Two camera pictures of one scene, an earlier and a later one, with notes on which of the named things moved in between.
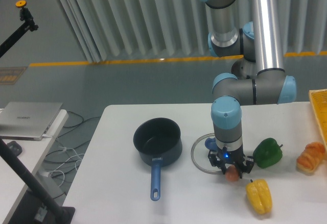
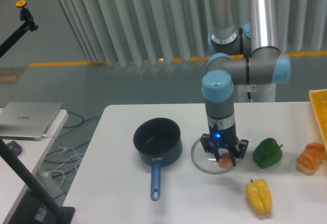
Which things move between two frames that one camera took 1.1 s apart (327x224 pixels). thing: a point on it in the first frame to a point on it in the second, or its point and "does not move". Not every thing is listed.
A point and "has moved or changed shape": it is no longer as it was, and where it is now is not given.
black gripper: x=224 y=157 to x=218 y=138
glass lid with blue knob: x=200 y=152 does not move
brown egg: x=232 y=173 has moved or changed shape
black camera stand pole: x=61 y=215 does not move
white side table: x=12 y=184 does not move
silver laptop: x=27 y=121 does not move
